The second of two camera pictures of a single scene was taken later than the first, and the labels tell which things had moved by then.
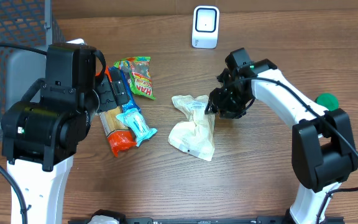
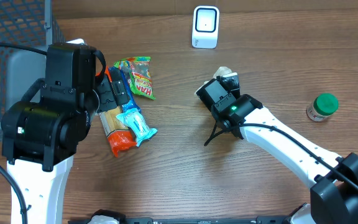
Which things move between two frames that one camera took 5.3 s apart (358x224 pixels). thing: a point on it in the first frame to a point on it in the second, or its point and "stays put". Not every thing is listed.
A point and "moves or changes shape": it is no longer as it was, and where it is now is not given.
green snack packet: [137, 70] stays put
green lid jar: [328, 101] stays put
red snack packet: [119, 136] stays put
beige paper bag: [195, 135] moves or changes shape
